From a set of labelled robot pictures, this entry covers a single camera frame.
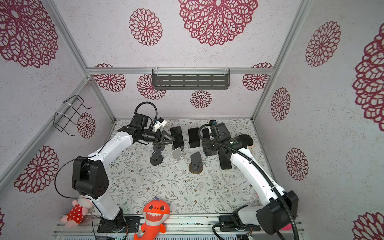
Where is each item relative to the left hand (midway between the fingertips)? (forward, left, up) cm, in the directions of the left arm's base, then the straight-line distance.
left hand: (171, 142), depth 80 cm
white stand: (0, -3, -20) cm, 20 cm away
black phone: (-1, -32, -19) cm, 37 cm away
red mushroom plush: (-30, +45, -16) cm, 57 cm away
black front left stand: (+1, +11, -18) cm, 21 cm away
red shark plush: (-31, +7, -13) cm, 35 cm away
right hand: (0, -20, +2) cm, 20 cm away
